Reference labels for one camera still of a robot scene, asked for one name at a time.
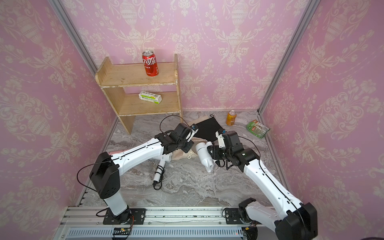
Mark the pink hair dryer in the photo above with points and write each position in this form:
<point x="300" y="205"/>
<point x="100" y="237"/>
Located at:
<point x="114" y="152"/>

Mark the beige pouch under black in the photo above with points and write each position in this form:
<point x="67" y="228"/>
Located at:
<point x="196" y="121"/>

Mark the red cola can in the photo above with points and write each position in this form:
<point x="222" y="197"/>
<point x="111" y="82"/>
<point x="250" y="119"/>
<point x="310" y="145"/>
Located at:
<point x="150" y="63"/>

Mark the black drawstring pouch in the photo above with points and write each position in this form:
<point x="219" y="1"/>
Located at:
<point x="208" y="128"/>

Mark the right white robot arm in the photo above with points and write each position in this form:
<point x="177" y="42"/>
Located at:
<point x="290" y="218"/>

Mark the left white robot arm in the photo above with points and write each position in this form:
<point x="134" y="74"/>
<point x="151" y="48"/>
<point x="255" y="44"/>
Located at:
<point x="107" y="170"/>

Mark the green snack packet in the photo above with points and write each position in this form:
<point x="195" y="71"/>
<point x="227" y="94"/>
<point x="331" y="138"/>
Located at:
<point x="257" y="129"/>

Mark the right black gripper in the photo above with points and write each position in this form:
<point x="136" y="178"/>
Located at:
<point x="215" y="154"/>

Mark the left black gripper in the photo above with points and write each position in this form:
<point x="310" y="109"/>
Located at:
<point x="187" y="149"/>

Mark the white hair dryer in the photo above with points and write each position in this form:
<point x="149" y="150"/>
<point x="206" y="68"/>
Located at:
<point x="160" y="170"/>
<point x="204" y="155"/>

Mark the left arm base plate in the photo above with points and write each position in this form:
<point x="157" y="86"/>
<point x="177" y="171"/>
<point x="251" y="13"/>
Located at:
<point x="134" y="216"/>

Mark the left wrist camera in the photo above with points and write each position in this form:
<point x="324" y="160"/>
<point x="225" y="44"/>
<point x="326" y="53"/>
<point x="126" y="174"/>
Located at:
<point x="193" y="130"/>

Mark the aluminium front rail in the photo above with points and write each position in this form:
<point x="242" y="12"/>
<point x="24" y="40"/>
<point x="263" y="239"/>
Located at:
<point x="161" y="223"/>

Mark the white green small box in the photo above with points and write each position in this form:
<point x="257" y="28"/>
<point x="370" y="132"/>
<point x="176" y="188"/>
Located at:
<point x="150" y="97"/>

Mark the orange drink can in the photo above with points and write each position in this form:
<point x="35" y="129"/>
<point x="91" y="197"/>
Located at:
<point x="231" y="118"/>

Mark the wooden two-tier shelf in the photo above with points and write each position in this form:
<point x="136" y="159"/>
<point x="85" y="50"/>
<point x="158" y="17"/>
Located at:
<point x="114" y="79"/>

